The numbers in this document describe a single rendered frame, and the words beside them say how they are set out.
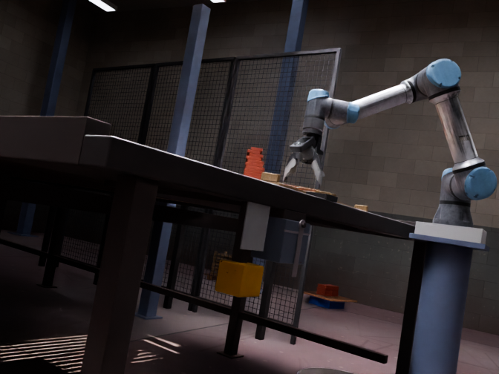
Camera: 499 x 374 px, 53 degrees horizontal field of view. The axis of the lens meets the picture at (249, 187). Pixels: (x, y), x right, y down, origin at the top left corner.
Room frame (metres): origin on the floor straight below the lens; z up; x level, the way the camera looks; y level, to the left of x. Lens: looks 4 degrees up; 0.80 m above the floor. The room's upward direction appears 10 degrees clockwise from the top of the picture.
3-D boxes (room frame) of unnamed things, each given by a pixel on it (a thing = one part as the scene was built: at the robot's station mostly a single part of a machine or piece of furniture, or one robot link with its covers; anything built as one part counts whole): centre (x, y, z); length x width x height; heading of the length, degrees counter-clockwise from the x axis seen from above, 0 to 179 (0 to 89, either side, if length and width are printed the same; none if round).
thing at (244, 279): (1.29, -0.01, 0.74); 0.09 x 0.08 x 0.24; 143
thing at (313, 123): (1.83, -0.19, 1.19); 0.08 x 0.08 x 0.05
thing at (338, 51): (4.60, 0.71, 1.11); 3.04 x 0.03 x 2.21; 53
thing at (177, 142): (3.80, 0.59, 1.20); 0.17 x 0.17 x 2.40; 53
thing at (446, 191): (1.99, -0.82, 1.09); 0.13 x 0.12 x 0.14; 4
